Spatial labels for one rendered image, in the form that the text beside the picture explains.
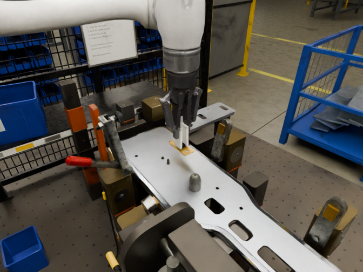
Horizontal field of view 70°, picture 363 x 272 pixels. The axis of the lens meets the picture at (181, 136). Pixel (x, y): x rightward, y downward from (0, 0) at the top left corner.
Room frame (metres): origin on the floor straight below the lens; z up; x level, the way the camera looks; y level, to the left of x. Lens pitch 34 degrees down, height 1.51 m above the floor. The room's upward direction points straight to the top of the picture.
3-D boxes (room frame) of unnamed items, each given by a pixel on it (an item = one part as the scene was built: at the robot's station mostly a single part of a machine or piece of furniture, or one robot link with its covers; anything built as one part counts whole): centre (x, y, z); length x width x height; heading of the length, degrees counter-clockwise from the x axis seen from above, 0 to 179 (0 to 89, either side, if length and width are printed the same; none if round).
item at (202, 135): (0.78, -0.08, 0.84); 0.12 x 0.07 x 0.28; 127
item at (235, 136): (0.68, -0.17, 0.87); 0.12 x 0.07 x 0.35; 127
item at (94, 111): (0.58, 0.22, 0.95); 0.03 x 0.01 x 0.50; 37
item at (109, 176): (0.49, 0.18, 0.87); 0.10 x 0.07 x 0.35; 127
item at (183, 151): (0.63, 0.00, 1.04); 0.08 x 0.04 x 0.01; 37
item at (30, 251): (0.46, 0.49, 0.74); 0.11 x 0.10 x 0.09; 37
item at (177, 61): (0.63, 0.00, 1.31); 0.09 x 0.09 x 0.06
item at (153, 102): (0.89, 0.10, 0.88); 0.08 x 0.08 x 0.36; 37
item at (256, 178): (0.55, -0.23, 0.84); 0.10 x 0.05 x 0.29; 127
